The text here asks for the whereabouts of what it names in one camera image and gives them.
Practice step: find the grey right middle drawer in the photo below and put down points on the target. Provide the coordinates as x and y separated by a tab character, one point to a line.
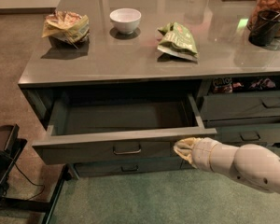
262	134

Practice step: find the yellow crumpled snack bag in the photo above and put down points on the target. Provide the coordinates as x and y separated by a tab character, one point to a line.
66	26

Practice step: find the grey left bottom drawer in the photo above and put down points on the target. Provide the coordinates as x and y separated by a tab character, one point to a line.
137	166

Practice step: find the green crumpled snack bag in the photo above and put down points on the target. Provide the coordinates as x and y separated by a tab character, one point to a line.
178	41

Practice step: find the black metal stand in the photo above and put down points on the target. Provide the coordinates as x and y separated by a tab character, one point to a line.
11	147

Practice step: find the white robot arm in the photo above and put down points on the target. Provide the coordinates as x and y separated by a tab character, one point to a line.
251	165

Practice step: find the black cup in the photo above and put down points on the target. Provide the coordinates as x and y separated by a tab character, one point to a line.
265	28

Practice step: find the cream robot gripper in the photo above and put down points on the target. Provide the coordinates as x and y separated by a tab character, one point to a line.
202	154

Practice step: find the grey right upper drawer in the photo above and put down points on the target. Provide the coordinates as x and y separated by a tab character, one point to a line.
244	105

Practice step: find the grey cabinet with glossy top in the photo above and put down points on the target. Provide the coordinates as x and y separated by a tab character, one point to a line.
111	65

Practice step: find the grey top drawer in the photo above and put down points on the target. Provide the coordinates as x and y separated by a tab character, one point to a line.
119	130

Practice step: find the white ceramic bowl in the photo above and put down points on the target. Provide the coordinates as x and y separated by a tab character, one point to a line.
125	20

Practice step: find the snack packets in drawer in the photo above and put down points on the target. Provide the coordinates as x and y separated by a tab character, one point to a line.
244	84

